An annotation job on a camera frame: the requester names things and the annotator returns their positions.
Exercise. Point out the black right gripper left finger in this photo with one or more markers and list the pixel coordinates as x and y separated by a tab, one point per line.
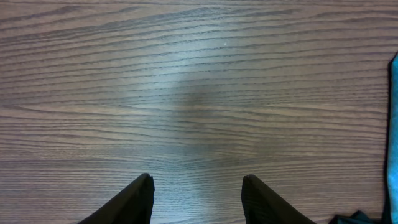
132	205

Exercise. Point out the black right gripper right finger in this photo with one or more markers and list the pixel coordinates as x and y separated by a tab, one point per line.
262	205

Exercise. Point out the black garment near base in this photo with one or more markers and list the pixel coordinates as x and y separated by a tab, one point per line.
358	217

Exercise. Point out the blue denim jeans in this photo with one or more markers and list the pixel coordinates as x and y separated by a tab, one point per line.
392	146

